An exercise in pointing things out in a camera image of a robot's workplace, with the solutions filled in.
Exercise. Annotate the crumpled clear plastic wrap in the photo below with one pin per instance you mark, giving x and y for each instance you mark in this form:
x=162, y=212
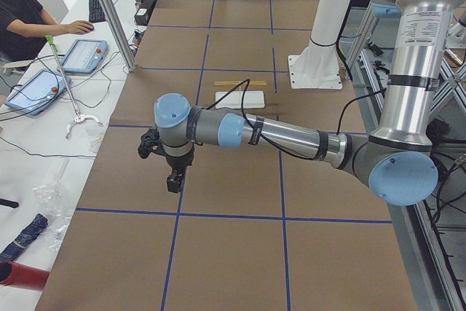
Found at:
x=55, y=206

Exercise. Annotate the folded dark blue umbrella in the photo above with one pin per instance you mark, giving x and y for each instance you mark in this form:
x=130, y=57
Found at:
x=26, y=237

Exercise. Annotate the wooden towel rack white base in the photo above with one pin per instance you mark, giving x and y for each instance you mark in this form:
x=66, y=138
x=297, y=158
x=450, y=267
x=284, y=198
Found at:
x=236, y=99

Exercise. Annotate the black box device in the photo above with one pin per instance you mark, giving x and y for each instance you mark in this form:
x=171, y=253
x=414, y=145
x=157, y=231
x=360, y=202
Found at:
x=141, y=17

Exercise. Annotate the upper teach pendant tablet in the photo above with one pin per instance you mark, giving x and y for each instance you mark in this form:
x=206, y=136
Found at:
x=84, y=56

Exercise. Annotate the lower teach pendant tablet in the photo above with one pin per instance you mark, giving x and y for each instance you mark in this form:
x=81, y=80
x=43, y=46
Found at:
x=37, y=94

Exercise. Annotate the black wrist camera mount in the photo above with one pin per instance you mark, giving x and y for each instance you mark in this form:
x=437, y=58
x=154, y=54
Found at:
x=150, y=143

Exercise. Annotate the black keyboard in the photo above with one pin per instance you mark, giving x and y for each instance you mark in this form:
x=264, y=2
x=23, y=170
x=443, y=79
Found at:
x=96, y=13

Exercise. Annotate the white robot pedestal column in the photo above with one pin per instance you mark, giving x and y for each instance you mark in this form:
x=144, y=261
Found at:
x=317, y=67

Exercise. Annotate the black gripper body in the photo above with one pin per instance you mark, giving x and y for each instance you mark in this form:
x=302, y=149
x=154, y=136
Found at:
x=178, y=161

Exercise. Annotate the person in black shirt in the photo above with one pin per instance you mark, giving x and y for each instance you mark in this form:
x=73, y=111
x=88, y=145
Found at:
x=24, y=25

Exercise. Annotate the long metal grabber tool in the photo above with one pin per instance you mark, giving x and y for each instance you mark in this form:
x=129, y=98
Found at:
x=80, y=118

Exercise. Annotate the teach pendant tablet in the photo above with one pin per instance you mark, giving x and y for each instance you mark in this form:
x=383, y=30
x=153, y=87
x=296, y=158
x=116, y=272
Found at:
x=84, y=56
x=37, y=94

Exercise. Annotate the aluminium frame post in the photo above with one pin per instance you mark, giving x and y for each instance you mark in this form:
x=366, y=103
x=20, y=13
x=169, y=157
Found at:
x=118, y=33

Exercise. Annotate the red cylinder bottle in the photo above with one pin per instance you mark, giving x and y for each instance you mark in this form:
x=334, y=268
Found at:
x=22, y=276

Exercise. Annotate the person's hand on mouse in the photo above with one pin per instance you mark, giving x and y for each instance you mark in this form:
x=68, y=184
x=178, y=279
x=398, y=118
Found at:
x=80, y=27

